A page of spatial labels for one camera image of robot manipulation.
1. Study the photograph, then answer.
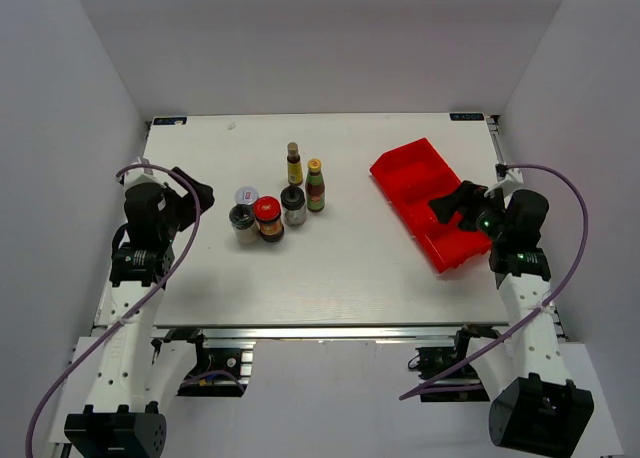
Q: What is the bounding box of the brown cap yellow label bottle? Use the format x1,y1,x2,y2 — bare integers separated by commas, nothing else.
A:
286,142,303,186

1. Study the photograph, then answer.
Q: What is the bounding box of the black top salt grinder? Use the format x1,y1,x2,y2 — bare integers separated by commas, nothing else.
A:
229,204,259,245

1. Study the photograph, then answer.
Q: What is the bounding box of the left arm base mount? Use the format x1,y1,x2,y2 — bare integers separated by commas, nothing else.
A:
151,328,252,398

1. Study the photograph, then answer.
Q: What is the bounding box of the left blue table label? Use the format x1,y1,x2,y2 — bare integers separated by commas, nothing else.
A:
152,116,187,126

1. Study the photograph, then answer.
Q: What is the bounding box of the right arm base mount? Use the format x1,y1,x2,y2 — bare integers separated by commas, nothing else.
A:
407,325,500,403

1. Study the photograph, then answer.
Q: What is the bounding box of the blue table label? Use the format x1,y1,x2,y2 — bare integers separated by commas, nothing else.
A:
449,112,485,122
152,116,187,126

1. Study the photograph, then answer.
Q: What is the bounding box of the red lid chili jar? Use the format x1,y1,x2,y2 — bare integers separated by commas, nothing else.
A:
253,196,284,243

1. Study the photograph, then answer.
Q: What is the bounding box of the red plastic divided tray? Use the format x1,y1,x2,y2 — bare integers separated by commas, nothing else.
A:
370,138,490,273

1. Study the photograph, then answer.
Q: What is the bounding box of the yellow cap chili sauce bottle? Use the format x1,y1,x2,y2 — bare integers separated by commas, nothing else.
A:
305,158,325,212

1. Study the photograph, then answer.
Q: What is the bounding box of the aluminium table frame rail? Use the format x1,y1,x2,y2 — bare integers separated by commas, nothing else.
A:
144,114,507,338

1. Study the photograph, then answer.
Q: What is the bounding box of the right blue table label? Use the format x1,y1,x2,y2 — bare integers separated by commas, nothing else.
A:
449,112,485,122

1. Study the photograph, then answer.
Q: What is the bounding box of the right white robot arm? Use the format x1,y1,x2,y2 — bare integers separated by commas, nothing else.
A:
429,181,594,457

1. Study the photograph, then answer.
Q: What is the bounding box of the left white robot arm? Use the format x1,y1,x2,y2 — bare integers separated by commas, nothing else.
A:
64,164,215,457

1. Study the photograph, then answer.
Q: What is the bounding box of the black top pepper grinder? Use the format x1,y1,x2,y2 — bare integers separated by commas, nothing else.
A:
280,185,307,227

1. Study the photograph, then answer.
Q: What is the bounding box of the white lid spice jar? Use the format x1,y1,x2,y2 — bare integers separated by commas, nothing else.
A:
235,186,260,207

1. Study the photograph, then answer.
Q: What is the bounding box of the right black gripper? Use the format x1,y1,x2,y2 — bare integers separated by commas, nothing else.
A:
428,180,510,242

